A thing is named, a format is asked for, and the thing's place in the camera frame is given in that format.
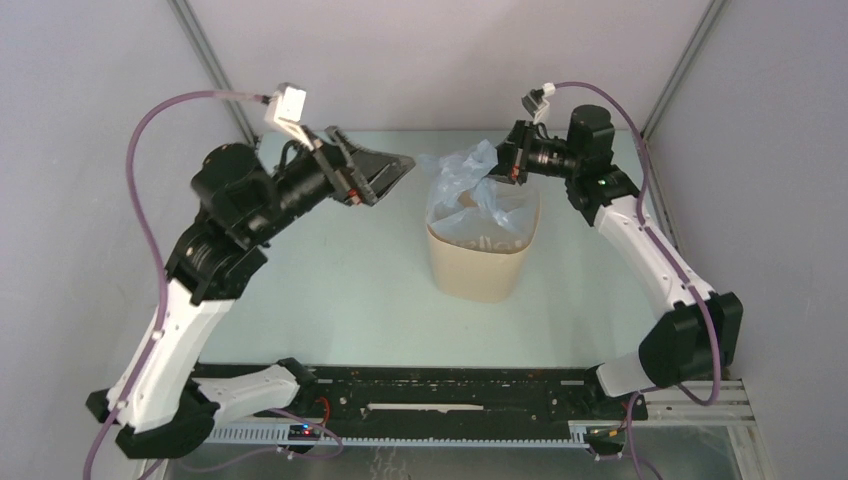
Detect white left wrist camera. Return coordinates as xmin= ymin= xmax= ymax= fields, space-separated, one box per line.
xmin=264 ymin=83 xmax=313 ymax=150

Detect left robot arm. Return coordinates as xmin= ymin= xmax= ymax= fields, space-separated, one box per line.
xmin=86 ymin=127 xmax=415 ymax=460

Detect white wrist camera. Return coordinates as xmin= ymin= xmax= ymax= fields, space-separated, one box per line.
xmin=521 ymin=82 xmax=556 ymax=125
xmin=264 ymin=83 xmax=313 ymax=150

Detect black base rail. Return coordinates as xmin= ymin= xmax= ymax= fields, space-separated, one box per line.
xmin=210 ymin=366 xmax=648 ymax=448

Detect right aluminium frame post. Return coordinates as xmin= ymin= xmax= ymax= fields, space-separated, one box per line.
xmin=637 ymin=0 xmax=731 ymax=144

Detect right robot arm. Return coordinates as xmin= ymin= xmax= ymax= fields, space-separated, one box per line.
xmin=490 ymin=105 xmax=743 ymax=418

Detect white slotted cable duct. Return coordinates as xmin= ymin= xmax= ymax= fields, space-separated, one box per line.
xmin=200 ymin=370 xmax=754 ymax=448

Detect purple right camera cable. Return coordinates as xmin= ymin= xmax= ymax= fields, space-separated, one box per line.
xmin=553 ymin=81 xmax=723 ymax=480

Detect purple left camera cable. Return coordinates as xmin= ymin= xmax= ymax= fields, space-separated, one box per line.
xmin=80 ymin=89 xmax=273 ymax=480

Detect purple camera cable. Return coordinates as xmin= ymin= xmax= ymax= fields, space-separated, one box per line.
xmin=80 ymin=89 xmax=273 ymax=480
xmin=553 ymin=81 xmax=723 ymax=480

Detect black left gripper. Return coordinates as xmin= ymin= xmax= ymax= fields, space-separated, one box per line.
xmin=249 ymin=124 xmax=417 ymax=242

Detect cream plastic trash bin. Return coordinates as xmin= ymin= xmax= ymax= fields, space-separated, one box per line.
xmin=425 ymin=180 xmax=541 ymax=303

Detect translucent blue trash bag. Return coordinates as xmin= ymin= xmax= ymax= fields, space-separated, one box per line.
xmin=416 ymin=140 xmax=539 ymax=241

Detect aluminium frame post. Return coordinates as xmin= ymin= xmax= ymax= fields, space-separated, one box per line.
xmin=166 ymin=0 xmax=258 ymax=145
xmin=637 ymin=0 xmax=731 ymax=144

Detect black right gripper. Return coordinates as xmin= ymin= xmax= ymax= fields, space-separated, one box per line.
xmin=467 ymin=120 xmax=582 ymax=186

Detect left aluminium frame post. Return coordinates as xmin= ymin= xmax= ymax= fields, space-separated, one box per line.
xmin=166 ymin=0 xmax=258 ymax=145

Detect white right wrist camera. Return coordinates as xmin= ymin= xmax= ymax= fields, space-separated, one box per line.
xmin=521 ymin=82 xmax=556 ymax=125

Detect small electronics board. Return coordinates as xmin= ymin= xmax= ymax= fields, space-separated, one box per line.
xmin=286 ymin=424 xmax=323 ymax=442

